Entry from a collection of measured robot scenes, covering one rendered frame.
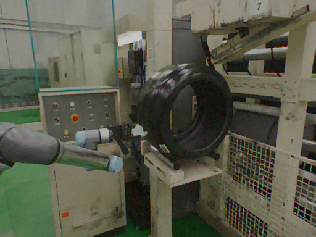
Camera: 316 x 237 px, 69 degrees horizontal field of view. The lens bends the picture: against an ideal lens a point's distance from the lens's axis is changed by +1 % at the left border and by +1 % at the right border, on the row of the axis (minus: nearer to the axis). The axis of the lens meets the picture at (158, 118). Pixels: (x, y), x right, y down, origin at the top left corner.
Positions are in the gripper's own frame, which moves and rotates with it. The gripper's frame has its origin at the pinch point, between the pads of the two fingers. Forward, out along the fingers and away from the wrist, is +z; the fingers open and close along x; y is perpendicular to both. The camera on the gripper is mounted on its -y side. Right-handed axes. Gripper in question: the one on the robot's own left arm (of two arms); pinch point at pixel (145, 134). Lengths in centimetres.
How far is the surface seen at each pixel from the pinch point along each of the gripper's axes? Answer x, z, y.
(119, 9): 954, 298, 291
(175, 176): -10.5, 13.0, -23.0
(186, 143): 12.7, 35.1, -14.7
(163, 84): -7.7, 7.0, 26.6
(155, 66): 26.2, 19.7, 35.5
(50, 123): 64, -44, -3
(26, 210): 141, -74, -108
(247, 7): -22, 45, 63
